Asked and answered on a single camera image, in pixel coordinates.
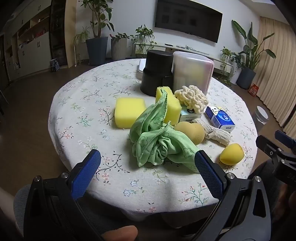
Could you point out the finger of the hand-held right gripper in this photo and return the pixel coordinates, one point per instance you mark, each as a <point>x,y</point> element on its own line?
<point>285,139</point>
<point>268,147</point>

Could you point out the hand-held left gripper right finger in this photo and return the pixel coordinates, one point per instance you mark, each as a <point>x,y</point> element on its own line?
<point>209,176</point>

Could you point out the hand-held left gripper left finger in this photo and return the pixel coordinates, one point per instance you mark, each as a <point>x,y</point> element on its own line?
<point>86,176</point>

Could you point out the yellow egg-shaped sponge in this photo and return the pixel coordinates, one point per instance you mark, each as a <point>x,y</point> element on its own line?
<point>231,154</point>

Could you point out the cream knitted cloth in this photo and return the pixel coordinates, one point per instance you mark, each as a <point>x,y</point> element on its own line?
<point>217,136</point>

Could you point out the tan heart-shaped sponge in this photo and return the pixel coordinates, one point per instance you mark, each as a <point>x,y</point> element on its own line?
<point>192,133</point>

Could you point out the blue tissue pack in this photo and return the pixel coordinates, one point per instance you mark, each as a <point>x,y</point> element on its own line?
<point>219,118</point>

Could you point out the green floral cloth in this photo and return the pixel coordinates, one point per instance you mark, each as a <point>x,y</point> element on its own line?
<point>161,143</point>

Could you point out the teal tissue pack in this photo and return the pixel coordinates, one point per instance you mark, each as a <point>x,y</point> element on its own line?
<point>187,115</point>

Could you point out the yellow rectangular sponge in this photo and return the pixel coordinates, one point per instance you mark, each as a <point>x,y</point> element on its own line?
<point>127,111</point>

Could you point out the cream chenille duster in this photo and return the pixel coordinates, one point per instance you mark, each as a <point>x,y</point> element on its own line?
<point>192,99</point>

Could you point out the yellow curved sponge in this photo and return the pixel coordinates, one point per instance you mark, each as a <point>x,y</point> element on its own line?
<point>172,106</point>

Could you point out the translucent plastic container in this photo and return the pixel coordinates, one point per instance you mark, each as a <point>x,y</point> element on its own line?
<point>192,74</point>

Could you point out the person's left hand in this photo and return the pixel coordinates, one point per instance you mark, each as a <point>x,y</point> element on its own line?
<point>121,234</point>

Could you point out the grey trash can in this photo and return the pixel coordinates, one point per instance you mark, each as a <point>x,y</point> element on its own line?
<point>260,118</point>

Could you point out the red box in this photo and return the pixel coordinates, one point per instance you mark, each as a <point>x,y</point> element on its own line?
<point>253,90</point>

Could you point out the beige curtain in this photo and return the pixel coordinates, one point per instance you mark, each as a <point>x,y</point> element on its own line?
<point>277,69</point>

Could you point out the large-leaf plant in dark pot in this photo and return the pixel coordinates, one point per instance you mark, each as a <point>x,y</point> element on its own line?
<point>246,77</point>

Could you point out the small plant in white pot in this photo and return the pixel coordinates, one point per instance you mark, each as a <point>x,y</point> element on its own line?
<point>229,60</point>

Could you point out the black cylindrical container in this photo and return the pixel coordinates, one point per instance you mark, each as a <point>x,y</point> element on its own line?
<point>155,76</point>

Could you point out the white television cabinet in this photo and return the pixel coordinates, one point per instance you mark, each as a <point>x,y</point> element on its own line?
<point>203,52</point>

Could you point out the tall plant in dark pot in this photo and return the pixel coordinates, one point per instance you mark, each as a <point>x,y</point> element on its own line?
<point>97,51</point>

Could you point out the small teal object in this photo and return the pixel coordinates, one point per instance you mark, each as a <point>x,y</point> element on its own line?
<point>187,47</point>

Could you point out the plant in ribbed white pot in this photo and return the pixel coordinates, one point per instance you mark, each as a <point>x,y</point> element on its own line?
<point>119,49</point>

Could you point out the grassy plant on white stand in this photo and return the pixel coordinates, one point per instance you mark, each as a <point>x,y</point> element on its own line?
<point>81,37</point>

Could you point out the dark wooden door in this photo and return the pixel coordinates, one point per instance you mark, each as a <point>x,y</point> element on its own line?
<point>3,62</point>

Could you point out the trailing pothos plant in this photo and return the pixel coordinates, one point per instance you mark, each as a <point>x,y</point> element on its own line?
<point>144,37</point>

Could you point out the white wall cabinets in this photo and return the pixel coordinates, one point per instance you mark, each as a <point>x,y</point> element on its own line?
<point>32,51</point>

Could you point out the wall-mounted television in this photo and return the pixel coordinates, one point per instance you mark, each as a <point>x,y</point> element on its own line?
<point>187,18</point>

